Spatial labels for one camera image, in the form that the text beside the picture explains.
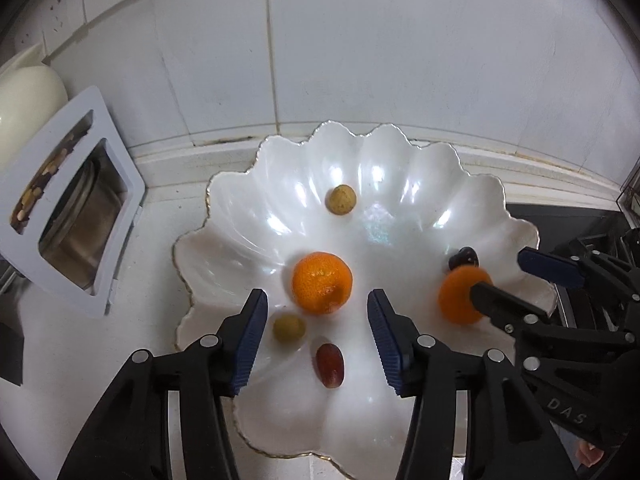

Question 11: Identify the tan longan fruit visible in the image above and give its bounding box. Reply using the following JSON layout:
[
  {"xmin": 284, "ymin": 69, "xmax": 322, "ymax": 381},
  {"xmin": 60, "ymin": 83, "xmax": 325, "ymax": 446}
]
[
  {"xmin": 272, "ymin": 313, "xmax": 306, "ymax": 344},
  {"xmin": 326, "ymin": 184, "xmax": 357, "ymax": 216}
]

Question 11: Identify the person's hand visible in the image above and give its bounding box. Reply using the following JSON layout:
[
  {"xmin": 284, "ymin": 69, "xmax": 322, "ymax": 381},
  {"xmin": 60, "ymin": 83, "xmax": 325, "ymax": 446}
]
[{"xmin": 575, "ymin": 440, "xmax": 604, "ymax": 467}]

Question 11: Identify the cream ceramic teapot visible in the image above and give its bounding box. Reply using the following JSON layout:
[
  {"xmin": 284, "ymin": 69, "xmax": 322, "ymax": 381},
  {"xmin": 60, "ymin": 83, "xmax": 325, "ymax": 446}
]
[{"xmin": 0, "ymin": 44, "xmax": 68, "ymax": 170}]

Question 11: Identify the black knife block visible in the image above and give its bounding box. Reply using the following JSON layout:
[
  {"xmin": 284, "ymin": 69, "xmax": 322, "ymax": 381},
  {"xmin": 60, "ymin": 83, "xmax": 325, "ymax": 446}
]
[{"xmin": 0, "ymin": 311, "xmax": 25, "ymax": 386}]

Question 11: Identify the dark cherry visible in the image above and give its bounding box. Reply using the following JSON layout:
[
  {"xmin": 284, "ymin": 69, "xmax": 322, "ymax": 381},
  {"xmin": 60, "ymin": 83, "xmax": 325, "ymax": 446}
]
[{"xmin": 448, "ymin": 246, "xmax": 480, "ymax": 271}]

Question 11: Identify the red grape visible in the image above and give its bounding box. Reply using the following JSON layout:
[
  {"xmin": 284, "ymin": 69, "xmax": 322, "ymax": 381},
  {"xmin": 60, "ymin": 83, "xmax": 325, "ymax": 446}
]
[{"xmin": 316, "ymin": 342, "xmax": 345, "ymax": 389}]

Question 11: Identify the white scalloped shell bowl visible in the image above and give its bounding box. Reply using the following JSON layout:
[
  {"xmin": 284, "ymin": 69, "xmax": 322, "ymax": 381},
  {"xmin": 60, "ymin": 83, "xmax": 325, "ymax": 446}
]
[{"xmin": 174, "ymin": 122, "xmax": 554, "ymax": 479}]

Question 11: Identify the glass jar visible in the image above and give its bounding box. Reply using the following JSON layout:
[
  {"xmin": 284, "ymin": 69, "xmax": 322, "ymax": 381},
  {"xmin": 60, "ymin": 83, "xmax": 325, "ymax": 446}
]
[{"xmin": 39, "ymin": 148, "xmax": 122, "ymax": 290}]

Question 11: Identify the orange tangerine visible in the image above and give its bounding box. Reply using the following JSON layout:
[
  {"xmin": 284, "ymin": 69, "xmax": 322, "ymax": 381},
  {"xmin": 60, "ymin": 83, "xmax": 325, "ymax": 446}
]
[
  {"xmin": 291, "ymin": 252, "xmax": 354, "ymax": 315},
  {"xmin": 437, "ymin": 264, "xmax": 492, "ymax": 326}
]

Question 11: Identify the black gas stove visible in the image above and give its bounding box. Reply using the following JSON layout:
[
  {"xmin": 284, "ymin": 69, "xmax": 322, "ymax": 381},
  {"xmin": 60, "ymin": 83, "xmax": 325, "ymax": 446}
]
[{"xmin": 506, "ymin": 204, "xmax": 631, "ymax": 332}]

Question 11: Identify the white frame rack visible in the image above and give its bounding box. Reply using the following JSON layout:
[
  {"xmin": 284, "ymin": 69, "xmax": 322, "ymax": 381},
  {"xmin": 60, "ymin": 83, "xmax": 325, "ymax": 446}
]
[{"xmin": 1, "ymin": 87, "xmax": 145, "ymax": 316}]

